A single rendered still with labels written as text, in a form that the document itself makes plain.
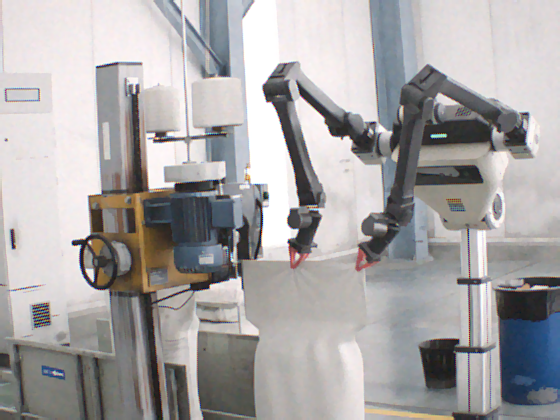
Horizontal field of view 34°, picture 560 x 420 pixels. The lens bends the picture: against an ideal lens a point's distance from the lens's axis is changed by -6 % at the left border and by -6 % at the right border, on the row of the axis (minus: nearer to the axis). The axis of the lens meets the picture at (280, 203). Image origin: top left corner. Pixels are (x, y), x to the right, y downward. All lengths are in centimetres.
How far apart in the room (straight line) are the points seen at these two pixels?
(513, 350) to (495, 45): 686
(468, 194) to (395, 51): 868
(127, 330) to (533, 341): 263
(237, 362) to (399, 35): 848
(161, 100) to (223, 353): 115
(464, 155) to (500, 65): 835
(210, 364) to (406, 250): 818
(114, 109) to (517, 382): 295
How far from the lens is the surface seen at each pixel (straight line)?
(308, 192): 312
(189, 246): 294
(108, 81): 307
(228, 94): 304
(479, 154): 318
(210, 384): 395
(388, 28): 1199
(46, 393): 392
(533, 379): 517
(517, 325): 511
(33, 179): 705
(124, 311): 310
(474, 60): 1168
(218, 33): 936
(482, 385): 351
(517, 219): 1149
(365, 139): 336
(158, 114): 322
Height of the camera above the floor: 143
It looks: 3 degrees down
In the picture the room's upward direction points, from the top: 3 degrees counter-clockwise
